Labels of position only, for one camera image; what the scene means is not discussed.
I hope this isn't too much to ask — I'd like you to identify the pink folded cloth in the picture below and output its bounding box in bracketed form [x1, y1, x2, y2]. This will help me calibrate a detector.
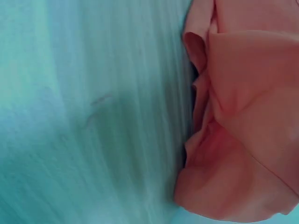
[173, 0, 299, 218]

